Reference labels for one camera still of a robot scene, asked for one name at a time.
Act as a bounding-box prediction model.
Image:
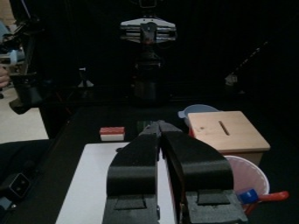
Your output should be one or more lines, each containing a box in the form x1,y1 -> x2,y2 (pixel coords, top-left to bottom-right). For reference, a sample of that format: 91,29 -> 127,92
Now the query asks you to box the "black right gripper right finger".
157,120 -> 249,224

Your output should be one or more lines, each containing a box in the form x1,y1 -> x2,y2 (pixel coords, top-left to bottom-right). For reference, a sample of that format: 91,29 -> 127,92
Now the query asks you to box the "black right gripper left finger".
102,121 -> 162,224

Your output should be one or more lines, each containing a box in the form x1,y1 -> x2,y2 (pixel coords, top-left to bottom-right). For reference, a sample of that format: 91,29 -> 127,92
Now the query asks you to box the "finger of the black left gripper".
139,22 -> 150,45
149,22 -> 158,45

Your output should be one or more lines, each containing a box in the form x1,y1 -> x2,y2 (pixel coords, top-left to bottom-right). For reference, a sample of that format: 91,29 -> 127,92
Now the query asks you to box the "grey-blue bowl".
178,103 -> 221,121

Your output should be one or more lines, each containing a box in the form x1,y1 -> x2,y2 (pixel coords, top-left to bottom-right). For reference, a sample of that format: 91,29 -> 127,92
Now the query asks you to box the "person's hand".
0,66 -> 13,89

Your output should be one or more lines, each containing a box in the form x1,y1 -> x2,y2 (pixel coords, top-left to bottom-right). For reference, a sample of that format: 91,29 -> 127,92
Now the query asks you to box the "white cutting board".
55,142 -> 178,224

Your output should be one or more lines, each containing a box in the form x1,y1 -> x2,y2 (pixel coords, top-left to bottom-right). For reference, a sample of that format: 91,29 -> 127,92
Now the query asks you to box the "red plastic cup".
223,155 -> 272,215

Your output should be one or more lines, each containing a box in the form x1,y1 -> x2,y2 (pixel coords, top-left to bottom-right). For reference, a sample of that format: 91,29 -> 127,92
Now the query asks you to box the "red and white block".
98,126 -> 127,143

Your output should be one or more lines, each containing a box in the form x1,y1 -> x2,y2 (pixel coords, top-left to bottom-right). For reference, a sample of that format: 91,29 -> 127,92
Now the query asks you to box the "wooden box with slot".
187,110 -> 272,165

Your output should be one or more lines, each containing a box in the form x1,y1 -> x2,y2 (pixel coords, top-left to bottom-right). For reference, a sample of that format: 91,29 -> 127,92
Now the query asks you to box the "blue and red toy tool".
237,188 -> 292,213

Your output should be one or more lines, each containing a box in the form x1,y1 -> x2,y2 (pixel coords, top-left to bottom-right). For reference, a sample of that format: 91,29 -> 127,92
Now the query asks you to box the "steel brace cable with turnbuckle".
225,40 -> 272,87

